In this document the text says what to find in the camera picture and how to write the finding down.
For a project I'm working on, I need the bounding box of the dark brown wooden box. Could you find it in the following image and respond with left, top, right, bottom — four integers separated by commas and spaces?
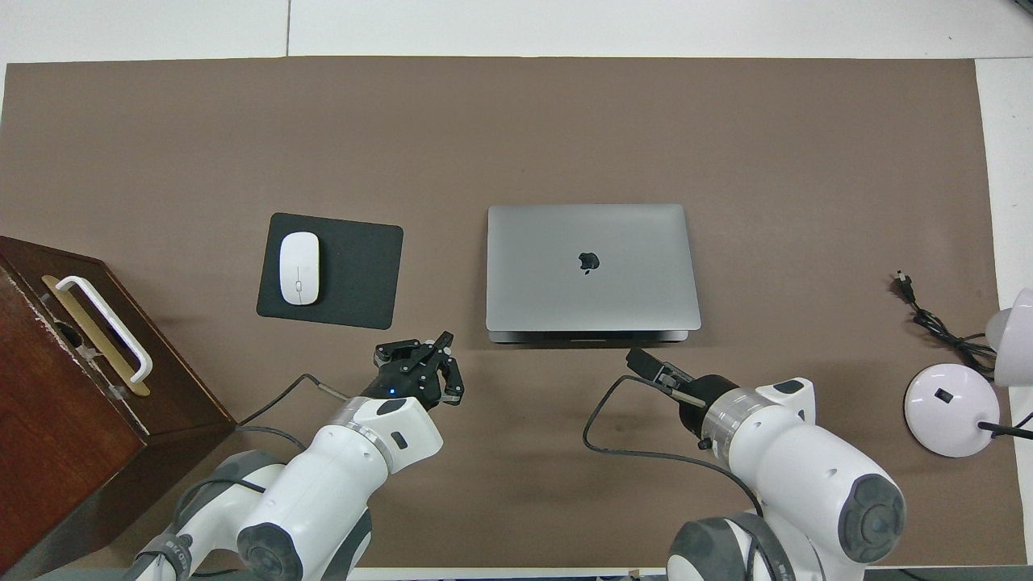
0, 235, 238, 577

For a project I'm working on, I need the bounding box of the brown table mat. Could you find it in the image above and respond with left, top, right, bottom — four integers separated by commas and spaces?
0, 56, 1028, 571

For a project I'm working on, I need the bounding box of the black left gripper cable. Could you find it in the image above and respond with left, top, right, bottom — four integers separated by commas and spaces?
172, 373, 349, 529

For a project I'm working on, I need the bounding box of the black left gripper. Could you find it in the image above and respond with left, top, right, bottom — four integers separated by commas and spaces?
360, 330, 466, 411

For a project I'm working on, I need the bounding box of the white box handle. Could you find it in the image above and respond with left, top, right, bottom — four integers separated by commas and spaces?
55, 275, 154, 384

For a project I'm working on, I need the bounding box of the white computer mouse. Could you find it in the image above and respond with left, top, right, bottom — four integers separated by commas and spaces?
279, 232, 321, 307

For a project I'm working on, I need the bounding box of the brass handle plate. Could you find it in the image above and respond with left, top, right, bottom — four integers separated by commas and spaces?
40, 274, 153, 399

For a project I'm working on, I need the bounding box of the black lamp power cable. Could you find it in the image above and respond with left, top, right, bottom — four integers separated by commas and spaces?
895, 271, 1000, 377

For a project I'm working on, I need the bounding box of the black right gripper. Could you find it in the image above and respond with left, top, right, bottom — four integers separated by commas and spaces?
625, 346, 740, 441

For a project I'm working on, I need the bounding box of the silver grey laptop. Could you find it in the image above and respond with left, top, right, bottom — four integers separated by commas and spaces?
486, 203, 703, 345

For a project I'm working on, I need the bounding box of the black mouse pad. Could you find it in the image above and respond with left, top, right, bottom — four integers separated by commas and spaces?
256, 212, 404, 331

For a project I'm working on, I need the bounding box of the white desk lamp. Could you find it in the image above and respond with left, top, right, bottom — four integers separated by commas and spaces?
903, 287, 1033, 460

